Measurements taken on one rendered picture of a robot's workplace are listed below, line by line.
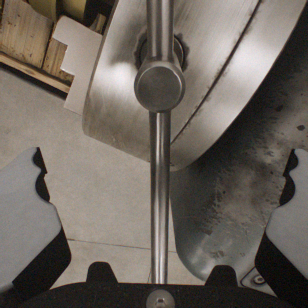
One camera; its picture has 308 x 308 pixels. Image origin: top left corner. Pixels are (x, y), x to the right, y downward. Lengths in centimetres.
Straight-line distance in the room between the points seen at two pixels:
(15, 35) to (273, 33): 51
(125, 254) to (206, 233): 196
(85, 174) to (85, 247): 76
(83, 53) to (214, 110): 19
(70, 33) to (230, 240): 30
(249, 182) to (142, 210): 164
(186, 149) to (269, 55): 10
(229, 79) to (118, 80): 9
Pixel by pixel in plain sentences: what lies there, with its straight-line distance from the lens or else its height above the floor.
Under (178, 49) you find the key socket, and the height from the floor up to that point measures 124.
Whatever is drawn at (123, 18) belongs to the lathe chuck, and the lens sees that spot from 18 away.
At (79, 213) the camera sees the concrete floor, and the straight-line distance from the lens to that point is 195.
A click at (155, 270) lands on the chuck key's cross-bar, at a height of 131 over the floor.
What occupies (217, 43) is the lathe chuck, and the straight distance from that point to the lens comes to 19.
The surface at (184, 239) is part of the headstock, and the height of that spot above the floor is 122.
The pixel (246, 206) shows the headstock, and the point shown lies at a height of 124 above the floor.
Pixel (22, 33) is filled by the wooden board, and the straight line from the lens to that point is 60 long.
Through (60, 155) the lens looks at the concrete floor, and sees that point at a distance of 170.
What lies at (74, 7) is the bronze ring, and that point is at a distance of 33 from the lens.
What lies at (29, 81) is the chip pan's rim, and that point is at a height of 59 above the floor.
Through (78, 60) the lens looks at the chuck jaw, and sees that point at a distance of 32.
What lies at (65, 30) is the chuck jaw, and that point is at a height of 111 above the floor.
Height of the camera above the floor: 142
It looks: 65 degrees down
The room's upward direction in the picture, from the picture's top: 179 degrees clockwise
